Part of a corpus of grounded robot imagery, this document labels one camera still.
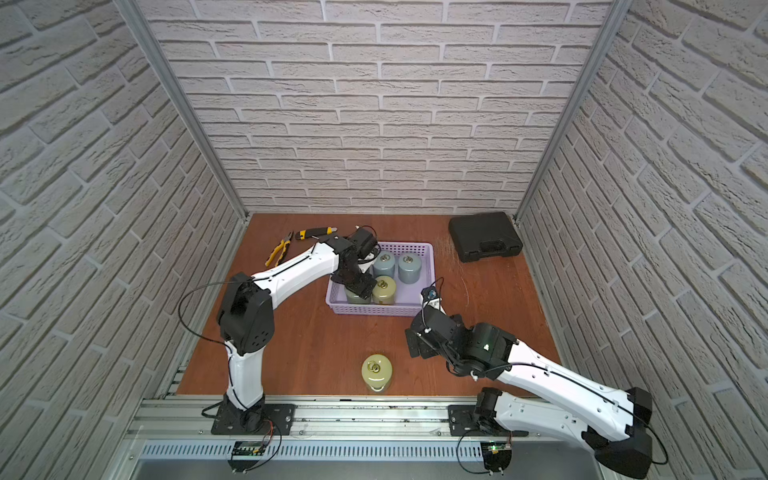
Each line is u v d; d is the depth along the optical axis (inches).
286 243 43.2
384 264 37.2
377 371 29.0
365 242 28.9
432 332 19.6
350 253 25.8
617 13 27.0
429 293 24.4
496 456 27.7
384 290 34.6
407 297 39.4
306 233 44.3
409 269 37.7
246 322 19.7
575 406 16.4
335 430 28.6
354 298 33.7
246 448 28.6
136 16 27.5
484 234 42.3
